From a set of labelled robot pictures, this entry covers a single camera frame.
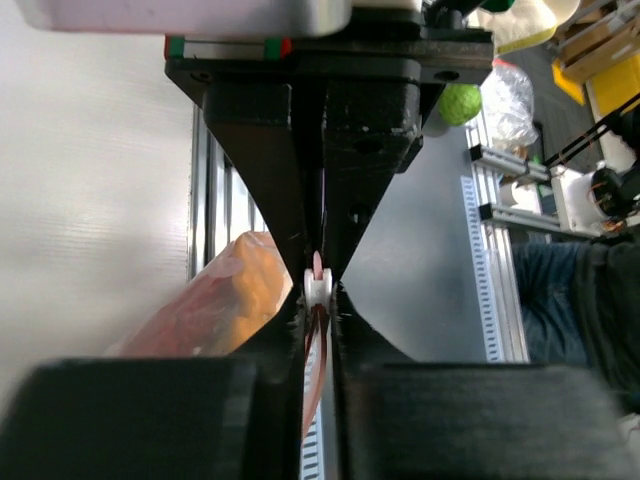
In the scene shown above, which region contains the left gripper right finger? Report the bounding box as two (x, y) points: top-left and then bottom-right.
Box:
(330, 285), (635, 479)

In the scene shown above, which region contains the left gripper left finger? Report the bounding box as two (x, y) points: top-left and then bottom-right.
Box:
(1, 291), (306, 479)

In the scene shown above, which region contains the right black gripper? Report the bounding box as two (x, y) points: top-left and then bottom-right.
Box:
(165, 1), (494, 280)

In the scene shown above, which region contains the clear zip top bag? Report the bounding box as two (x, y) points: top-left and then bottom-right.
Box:
(104, 229), (336, 451)

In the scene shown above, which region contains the yellow toy food piece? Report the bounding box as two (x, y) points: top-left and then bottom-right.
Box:
(201, 231), (292, 356)

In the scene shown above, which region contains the clear plastic bag background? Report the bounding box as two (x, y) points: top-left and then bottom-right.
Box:
(481, 59), (538, 151)

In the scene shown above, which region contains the green ball in background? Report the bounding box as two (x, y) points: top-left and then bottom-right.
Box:
(438, 84), (482, 126)

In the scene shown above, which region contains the person in dark clothes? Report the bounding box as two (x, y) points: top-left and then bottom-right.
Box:
(512, 238), (639, 414)

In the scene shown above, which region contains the cardboard box in background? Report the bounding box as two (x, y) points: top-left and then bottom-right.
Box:
(551, 1), (639, 105)

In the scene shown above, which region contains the white slotted cable duct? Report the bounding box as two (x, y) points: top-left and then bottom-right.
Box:
(300, 176), (504, 479)

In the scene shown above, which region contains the aluminium mounting rail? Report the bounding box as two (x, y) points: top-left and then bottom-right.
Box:
(188, 107), (267, 279)

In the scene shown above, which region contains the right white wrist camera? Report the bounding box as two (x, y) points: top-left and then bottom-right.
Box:
(19, 0), (424, 39)

